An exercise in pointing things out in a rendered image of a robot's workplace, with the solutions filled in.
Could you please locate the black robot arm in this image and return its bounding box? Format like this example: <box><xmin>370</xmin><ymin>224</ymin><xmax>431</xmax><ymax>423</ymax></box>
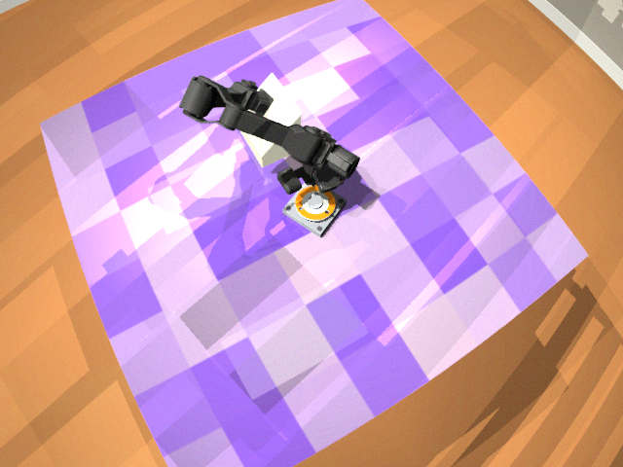
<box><xmin>178</xmin><ymin>75</ymin><xmax>360</xmax><ymax>193</ymax></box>

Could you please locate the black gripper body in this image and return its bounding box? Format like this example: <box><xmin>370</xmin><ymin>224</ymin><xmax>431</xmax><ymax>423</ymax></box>
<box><xmin>276</xmin><ymin>164</ymin><xmax>315</xmax><ymax>195</ymax></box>

